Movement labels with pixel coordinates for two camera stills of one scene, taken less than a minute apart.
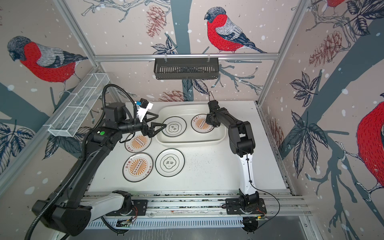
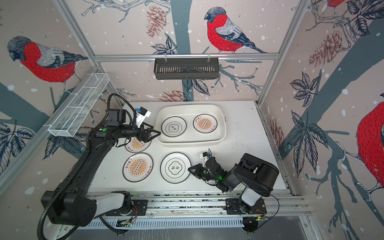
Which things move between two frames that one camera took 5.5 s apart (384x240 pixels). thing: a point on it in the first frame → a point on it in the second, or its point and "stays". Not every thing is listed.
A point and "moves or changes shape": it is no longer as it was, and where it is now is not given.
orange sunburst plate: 199,124 stays
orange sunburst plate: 137,143 stays
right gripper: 209,119 → 198,172
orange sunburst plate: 137,167 stays
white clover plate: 170,162 moves or changes shape
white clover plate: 175,126 stays
